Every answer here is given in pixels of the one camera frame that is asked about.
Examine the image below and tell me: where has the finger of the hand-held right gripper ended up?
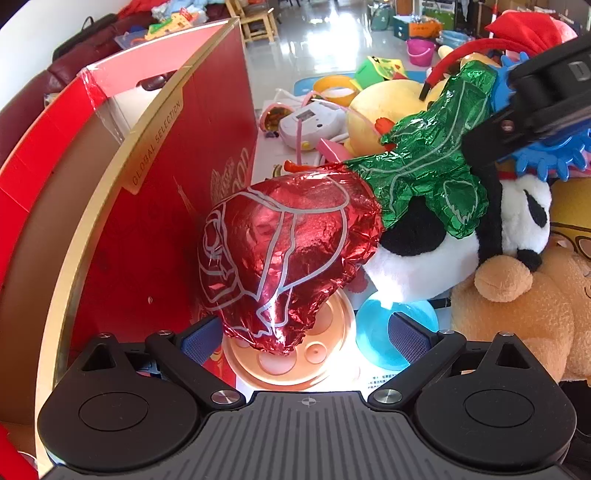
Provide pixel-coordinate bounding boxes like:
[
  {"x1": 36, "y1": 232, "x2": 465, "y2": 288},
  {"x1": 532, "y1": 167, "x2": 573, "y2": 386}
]
[{"x1": 461, "y1": 108, "x2": 546, "y2": 168}]

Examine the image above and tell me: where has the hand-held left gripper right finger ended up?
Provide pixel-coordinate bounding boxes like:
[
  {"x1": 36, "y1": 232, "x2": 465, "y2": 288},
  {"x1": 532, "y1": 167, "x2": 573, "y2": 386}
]
[{"x1": 368, "y1": 313, "x2": 542, "y2": 411}]

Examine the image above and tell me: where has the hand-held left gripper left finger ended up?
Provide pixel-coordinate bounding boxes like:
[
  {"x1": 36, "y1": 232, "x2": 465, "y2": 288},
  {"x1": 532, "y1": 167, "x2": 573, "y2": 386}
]
[{"x1": 69, "y1": 318, "x2": 246, "y2": 411}]

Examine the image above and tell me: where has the red and green foil balloon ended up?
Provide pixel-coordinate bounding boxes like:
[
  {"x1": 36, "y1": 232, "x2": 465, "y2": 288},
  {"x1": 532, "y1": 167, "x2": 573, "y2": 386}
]
[{"x1": 196, "y1": 60, "x2": 499, "y2": 357}]

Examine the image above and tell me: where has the red cardboard box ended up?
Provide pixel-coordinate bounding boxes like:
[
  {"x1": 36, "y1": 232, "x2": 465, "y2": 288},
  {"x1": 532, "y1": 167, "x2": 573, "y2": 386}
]
[{"x1": 0, "y1": 16, "x2": 259, "y2": 480}]

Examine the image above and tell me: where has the blue plastic bowl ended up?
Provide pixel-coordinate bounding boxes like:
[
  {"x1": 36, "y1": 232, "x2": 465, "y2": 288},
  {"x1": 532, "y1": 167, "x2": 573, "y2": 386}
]
[{"x1": 355, "y1": 299, "x2": 439, "y2": 371}]

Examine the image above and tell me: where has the blue plastic gear toy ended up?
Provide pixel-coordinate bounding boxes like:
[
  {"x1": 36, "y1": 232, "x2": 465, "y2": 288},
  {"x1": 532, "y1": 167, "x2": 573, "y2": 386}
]
[{"x1": 489, "y1": 51, "x2": 591, "y2": 182}]

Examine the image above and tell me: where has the red plush toy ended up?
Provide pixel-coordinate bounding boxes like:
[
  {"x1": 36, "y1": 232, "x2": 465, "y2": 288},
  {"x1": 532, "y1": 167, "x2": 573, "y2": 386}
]
[{"x1": 485, "y1": 10, "x2": 579, "y2": 54}]

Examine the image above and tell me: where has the orange plastic plate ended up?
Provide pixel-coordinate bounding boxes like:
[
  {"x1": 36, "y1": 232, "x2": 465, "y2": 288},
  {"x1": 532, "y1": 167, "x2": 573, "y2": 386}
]
[{"x1": 225, "y1": 291, "x2": 357, "y2": 389}]

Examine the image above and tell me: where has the panda plush toy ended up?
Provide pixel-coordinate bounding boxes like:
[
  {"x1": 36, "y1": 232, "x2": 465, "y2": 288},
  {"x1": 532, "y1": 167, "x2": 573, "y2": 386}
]
[{"x1": 365, "y1": 164, "x2": 555, "y2": 311}]

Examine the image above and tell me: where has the yellow printed cushion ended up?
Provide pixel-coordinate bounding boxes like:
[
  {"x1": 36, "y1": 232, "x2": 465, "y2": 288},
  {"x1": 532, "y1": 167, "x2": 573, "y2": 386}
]
[{"x1": 549, "y1": 179, "x2": 591, "y2": 252}]

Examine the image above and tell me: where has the yellow duck plush toy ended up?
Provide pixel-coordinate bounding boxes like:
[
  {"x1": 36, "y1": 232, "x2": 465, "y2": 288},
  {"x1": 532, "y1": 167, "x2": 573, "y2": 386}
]
[{"x1": 345, "y1": 78, "x2": 450, "y2": 158}]

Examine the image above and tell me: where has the tan bear plush toy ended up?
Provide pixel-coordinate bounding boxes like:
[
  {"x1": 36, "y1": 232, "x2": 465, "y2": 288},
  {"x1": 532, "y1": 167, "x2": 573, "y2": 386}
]
[{"x1": 450, "y1": 247, "x2": 591, "y2": 384}]

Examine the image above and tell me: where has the pink plastic bucket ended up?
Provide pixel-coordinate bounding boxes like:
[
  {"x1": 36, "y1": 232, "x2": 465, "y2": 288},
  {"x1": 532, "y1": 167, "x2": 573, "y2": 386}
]
[{"x1": 405, "y1": 39, "x2": 437, "y2": 68}]

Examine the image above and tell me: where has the green and yellow toy box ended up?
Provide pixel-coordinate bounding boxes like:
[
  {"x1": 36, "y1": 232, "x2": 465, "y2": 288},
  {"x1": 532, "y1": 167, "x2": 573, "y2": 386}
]
[{"x1": 353, "y1": 55, "x2": 410, "y2": 86}]

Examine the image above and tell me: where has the white and pink toy machine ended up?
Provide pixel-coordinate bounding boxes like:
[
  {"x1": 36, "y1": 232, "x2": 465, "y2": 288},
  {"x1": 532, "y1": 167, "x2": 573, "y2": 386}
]
[{"x1": 278, "y1": 99, "x2": 348, "y2": 152}]

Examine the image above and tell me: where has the wooden chair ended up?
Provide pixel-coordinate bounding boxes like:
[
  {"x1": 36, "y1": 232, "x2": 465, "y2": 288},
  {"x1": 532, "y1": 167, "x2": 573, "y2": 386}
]
[{"x1": 225, "y1": 0, "x2": 279, "y2": 43}]

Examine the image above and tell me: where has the dark red sofa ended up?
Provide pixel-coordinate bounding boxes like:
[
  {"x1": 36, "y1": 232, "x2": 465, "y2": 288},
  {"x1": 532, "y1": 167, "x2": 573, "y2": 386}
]
[{"x1": 0, "y1": 13, "x2": 155, "y2": 164}]

